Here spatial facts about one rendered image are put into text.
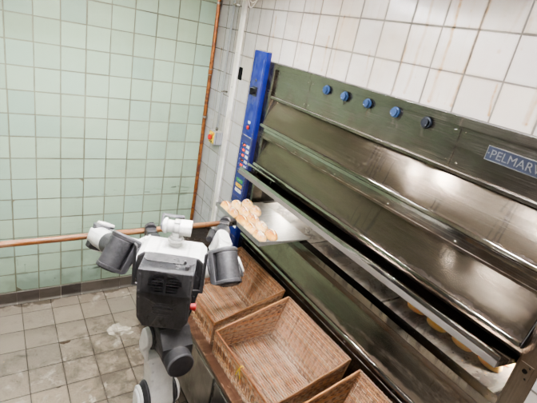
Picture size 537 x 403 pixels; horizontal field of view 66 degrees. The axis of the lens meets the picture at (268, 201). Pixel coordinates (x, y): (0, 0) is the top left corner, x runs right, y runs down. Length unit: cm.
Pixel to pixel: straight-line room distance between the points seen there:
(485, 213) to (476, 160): 20
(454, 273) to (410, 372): 51
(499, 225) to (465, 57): 62
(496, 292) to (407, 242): 40
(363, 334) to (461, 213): 80
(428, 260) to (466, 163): 41
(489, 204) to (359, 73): 85
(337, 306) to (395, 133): 94
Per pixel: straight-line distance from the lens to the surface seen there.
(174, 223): 166
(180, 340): 180
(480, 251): 169
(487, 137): 167
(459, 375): 188
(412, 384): 202
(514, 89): 163
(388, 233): 192
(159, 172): 349
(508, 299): 168
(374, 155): 198
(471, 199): 170
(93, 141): 329
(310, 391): 216
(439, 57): 180
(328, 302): 229
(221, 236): 213
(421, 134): 182
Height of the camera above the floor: 224
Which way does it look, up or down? 21 degrees down
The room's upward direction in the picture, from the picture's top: 11 degrees clockwise
